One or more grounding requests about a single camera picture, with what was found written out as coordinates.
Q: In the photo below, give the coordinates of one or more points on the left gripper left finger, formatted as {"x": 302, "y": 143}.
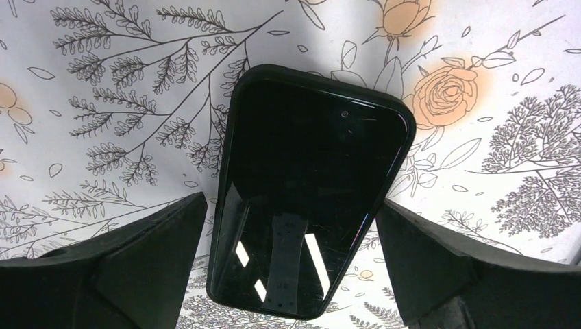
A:
{"x": 131, "y": 277}

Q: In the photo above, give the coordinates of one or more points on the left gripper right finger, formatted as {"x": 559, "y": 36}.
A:
{"x": 443, "y": 279}

